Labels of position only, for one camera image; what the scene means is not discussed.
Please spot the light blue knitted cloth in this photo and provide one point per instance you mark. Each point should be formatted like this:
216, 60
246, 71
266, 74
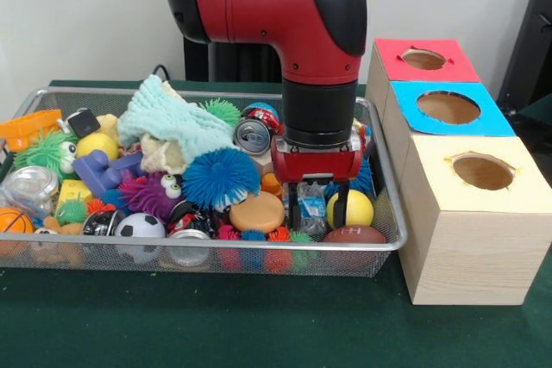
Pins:
172, 118

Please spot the dark green side table cloth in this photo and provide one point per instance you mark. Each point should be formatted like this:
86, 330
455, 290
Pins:
539, 109

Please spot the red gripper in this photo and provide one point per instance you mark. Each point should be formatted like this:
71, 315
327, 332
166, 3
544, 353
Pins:
317, 165

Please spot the orange toy basketball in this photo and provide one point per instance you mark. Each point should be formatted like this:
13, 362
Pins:
15, 221

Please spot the orange plastic toy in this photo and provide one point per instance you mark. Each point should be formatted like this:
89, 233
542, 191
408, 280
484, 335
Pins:
30, 124

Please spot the black panel stand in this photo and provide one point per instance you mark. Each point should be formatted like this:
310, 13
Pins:
530, 40

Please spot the purple plastic block toy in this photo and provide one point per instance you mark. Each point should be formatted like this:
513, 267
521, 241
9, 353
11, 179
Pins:
99, 172

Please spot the small blue spiky ball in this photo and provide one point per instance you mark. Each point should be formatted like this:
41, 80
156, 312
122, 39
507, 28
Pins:
364, 178

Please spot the brown toy football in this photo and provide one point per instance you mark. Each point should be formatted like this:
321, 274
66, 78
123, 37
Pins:
353, 235

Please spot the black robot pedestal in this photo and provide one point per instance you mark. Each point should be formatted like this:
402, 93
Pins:
241, 62

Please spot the yellow ball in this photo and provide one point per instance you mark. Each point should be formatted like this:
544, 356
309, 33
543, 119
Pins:
360, 208

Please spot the black and white soccer ball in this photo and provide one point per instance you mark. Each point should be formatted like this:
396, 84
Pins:
138, 226

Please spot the shallow clear mesh bin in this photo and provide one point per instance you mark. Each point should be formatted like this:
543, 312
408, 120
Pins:
215, 244

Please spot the crushed clear plastic bottle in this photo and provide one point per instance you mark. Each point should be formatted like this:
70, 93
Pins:
312, 204

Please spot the large blue spiky ball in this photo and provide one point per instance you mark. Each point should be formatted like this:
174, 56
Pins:
220, 174

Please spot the red soda can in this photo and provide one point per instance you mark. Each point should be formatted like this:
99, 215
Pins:
252, 137

